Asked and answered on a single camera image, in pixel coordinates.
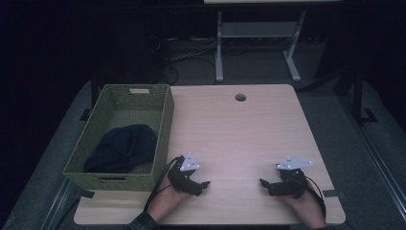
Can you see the black metal stand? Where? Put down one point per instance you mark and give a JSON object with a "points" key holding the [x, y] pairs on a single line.
{"points": [[357, 96]]}

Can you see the person's left hand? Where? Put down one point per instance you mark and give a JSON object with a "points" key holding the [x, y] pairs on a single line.
{"points": [[166, 201]]}

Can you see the black tape strip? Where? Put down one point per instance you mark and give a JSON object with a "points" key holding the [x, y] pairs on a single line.
{"points": [[86, 194]]}

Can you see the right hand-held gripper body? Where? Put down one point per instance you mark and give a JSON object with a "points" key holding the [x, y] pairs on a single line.
{"points": [[293, 183]]}

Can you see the white metal frame desk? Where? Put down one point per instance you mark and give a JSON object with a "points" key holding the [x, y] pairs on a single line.
{"points": [[219, 48]]}

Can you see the person's right hand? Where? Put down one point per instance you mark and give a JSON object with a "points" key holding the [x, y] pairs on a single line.
{"points": [[308, 207]]}

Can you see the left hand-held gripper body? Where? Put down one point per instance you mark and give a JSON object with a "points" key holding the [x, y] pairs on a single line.
{"points": [[180, 179]]}

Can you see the metal floor rail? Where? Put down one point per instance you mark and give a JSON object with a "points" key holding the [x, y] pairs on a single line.
{"points": [[376, 153], [59, 204]]}

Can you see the green woven basket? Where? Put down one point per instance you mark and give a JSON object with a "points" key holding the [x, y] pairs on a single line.
{"points": [[121, 108]]}

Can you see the grey tape strip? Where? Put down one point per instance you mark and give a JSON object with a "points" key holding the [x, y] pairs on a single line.
{"points": [[333, 193]]}

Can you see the dark navy garment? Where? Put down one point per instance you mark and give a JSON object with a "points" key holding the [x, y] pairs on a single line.
{"points": [[123, 148]]}

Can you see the grey round table grommet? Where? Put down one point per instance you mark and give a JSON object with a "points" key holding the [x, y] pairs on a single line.
{"points": [[240, 97]]}

